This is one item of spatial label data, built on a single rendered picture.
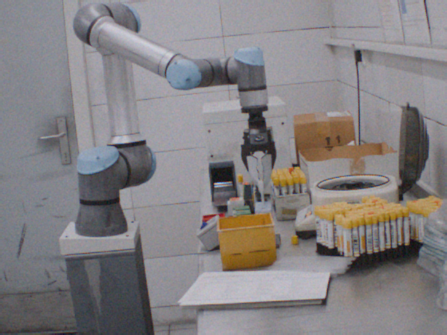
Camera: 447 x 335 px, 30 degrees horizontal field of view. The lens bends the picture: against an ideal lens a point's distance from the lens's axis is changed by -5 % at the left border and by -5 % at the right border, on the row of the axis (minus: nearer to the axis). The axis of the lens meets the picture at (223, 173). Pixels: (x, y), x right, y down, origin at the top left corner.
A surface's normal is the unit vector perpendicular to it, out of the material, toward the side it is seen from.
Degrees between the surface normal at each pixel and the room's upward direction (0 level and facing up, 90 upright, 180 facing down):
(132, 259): 90
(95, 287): 90
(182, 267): 90
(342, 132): 90
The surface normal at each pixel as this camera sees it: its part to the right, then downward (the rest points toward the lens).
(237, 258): 0.00, 0.17
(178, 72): -0.54, 0.15
